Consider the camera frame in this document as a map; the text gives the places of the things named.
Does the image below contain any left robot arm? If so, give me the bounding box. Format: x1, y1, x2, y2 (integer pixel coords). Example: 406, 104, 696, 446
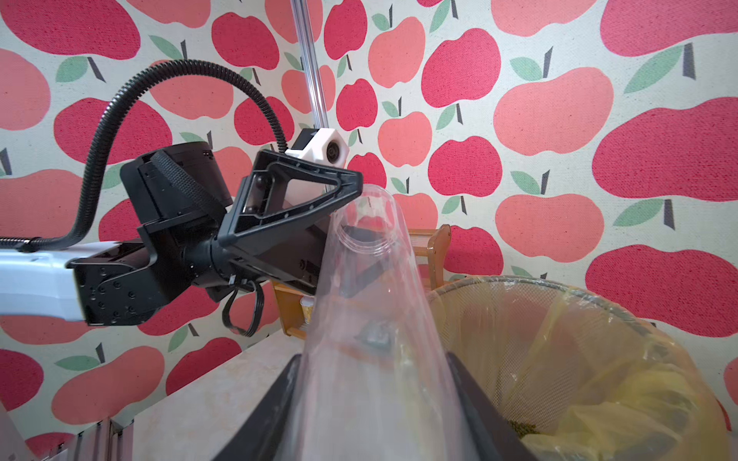
1, 142, 363, 327

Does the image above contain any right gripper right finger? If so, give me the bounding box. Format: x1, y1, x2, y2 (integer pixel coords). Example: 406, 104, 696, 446
446, 353, 536, 461

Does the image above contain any yellow plastic bin liner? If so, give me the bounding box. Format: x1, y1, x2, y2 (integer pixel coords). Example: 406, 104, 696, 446
426, 275, 733, 461

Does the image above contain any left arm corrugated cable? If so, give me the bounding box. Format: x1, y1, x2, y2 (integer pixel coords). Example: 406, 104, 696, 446
0, 58, 289, 254

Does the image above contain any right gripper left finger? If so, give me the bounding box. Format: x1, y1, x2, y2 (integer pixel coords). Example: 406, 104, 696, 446
214, 353, 302, 461

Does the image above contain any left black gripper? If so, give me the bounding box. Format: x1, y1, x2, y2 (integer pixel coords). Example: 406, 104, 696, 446
184, 150, 363, 294

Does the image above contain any left aluminium corner post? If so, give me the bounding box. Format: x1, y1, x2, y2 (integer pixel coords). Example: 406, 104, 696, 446
290, 0, 329, 128

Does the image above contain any metal mesh trash bin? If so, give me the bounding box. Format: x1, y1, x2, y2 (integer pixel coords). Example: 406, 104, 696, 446
426, 275, 733, 461

